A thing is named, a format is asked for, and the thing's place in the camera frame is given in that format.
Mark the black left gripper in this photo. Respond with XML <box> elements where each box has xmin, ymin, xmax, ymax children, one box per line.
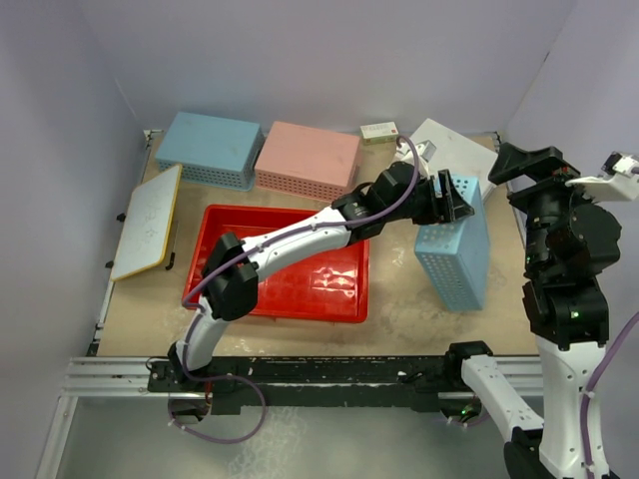
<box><xmin>383</xmin><ymin>174</ymin><xmax>467</xmax><ymax>229</ymax></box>

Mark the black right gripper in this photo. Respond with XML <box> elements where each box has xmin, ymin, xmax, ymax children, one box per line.
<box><xmin>488</xmin><ymin>141</ymin><xmax>613</xmax><ymax>272</ymax></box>

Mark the white perforated basket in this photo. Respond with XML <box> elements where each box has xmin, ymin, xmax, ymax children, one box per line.
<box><xmin>410</xmin><ymin>119</ymin><xmax>497</xmax><ymax>201</ymax></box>

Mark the red plastic tray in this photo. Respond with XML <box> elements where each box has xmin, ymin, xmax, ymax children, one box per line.
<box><xmin>184</xmin><ymin>205</ymin><xmax>369</xmax><ymax>323</ymax></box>

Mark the pink perforated basket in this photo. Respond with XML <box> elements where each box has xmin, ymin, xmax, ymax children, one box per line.
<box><xmin>255</xmin><ymin>121</ymin><xmax>360</xmax><ymax>203</ymax></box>

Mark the light blue perforated basket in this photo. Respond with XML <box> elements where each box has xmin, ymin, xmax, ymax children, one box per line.
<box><xmin>155</xmin><ymin>112</ymin><xmax>265</xmax><ymax>192</ymax></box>

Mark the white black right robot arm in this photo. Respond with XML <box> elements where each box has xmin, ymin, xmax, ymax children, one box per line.
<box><xmin>443</xmin><ymin>143</ymin><xmax>638</xmax><ymax>478</ymax></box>

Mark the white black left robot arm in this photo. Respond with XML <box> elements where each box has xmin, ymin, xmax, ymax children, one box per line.
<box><xmin>168</xmin><ymin>162</ymin><xmax>475</xmax><ymax>391</ymax></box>

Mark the small white green box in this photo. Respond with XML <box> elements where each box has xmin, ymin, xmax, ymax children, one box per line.
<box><xmin>360</xmin><ymin>122</ymin><xmax>398</xmax><ymax>145</ymax></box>

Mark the yellow framed whiteboard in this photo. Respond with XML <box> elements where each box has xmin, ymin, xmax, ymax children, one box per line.
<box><xmin>110</xmin><ymin>164</ymin><xmax>183</xmax><ymax>282</ymax></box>

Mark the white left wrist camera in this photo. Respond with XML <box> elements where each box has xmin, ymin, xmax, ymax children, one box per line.
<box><xmin>394</xmin><ymin>140</ymin><xmax>436</xmax><ymax>178</ymax></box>

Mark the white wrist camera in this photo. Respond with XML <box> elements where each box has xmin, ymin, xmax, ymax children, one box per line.
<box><xmin>566</xmin><ymin>152</ymin><xmax>638</xmax><ymax>203</ymax></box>
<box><xmin>394</xmin><ymin>140</ymin><xmax>436</xmax><ymax>178</ymax></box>

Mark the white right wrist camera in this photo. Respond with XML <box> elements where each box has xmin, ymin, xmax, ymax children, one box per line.
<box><xmin>566</xmin><ymin>152</ymin><xmax>638</xmax><ymax>203</ymax></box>

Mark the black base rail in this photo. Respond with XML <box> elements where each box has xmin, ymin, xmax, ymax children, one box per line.
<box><xmin>147</xmin><ymin>354</ymin><xmax>500</xmax><ymax>415</ymax></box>

